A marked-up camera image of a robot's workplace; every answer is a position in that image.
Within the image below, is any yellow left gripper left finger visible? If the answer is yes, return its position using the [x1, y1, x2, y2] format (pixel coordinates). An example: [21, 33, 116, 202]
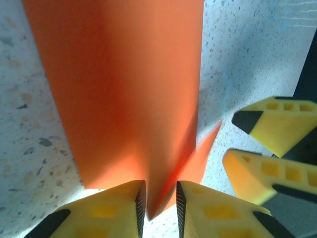
[24, 179, 148, 238]

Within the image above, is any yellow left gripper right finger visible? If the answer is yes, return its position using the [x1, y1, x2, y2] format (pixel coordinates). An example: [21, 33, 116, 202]
[175, 180, 296, 238]

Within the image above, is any orange paper sheet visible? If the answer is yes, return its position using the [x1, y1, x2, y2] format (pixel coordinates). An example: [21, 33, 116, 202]
[21, 0, 223, 222]

